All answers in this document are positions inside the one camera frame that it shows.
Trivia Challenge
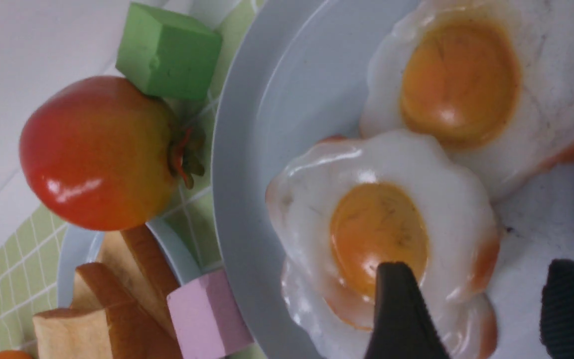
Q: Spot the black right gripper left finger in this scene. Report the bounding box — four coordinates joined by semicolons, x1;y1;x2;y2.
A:
364;262;449;359

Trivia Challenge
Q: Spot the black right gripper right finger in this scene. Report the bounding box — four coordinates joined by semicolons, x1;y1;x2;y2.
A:
540;259;574;359

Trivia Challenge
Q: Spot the toast slice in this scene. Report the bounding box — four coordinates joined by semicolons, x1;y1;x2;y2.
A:
96;225;180;339
32;309;113;359
70;263;182;359

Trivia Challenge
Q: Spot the pink foam cube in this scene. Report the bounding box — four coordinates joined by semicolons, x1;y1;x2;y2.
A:
167;269;254;359

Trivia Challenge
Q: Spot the grey plate with eggs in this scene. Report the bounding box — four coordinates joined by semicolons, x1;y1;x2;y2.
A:
211;0;574;359

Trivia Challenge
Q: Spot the grey plate under toast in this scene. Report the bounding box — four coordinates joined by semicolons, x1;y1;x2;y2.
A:
56;217;201;308

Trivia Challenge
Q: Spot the red pomegranate fruit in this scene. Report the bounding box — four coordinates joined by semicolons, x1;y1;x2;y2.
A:
19;75;206;231

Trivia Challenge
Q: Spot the green foam cube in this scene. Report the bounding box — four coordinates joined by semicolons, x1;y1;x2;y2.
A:
115;2;223;101

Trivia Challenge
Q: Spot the orange mandarin fruit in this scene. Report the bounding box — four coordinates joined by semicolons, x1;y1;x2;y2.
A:
0;350;33;359

